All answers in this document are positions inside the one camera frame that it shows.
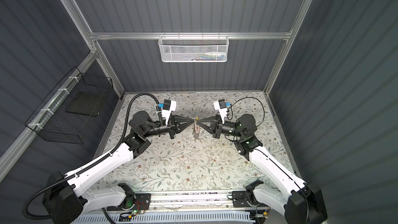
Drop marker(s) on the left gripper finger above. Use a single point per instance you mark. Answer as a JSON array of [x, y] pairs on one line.
[[178, 118], [183, 124]]

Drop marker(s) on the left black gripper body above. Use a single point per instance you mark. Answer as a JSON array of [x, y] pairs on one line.
[[171, 127]]

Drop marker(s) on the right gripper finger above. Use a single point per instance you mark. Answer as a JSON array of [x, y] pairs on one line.
[[208, 119], [209, 125]]

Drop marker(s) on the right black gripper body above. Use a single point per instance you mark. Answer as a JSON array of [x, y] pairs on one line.
[[218, 127]]

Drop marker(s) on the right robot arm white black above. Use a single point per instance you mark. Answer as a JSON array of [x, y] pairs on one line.
[[295, 199]]

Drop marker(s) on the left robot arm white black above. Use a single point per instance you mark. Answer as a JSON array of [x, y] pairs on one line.
[[72, 196]]

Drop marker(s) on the marker pens in basket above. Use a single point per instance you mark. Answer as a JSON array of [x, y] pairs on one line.
[[213, 56]]

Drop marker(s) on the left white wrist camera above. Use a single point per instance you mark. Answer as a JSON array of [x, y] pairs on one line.
[[166, 109]]

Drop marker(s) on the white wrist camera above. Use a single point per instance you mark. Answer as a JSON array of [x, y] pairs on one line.
[[166, 109], [222, 107]]

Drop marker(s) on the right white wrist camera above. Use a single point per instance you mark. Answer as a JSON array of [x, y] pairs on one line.
[[222, 107]]

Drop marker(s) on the white wire mesh basket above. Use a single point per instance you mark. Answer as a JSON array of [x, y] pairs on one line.
[[172, 49]]

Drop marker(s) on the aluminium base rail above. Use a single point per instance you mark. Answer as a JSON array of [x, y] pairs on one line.
[[192, 201]]

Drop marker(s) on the white slotted cable duct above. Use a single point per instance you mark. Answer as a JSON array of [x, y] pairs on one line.
[[195, 217]]

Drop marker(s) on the black wire mesh basket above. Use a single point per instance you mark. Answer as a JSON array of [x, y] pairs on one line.
[[71, 112]]

